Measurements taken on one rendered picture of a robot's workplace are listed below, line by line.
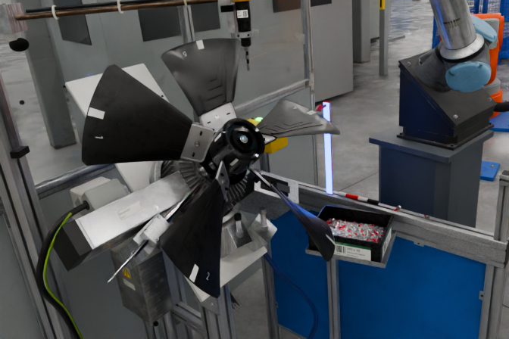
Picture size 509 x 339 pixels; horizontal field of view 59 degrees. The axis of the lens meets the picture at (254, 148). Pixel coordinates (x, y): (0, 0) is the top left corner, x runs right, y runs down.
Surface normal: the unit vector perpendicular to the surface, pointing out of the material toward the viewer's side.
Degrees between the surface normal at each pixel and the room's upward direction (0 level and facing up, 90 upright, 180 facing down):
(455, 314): 90
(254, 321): 0
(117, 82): 69
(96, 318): 90
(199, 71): 45
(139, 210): 50
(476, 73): 121
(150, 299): 90
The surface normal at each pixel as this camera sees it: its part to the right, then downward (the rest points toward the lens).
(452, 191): 0.63, 0.22
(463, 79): -0.22, 0.79
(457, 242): -0.65, 0.33
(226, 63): -0.05, -0.51
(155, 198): 0.51, -0.47
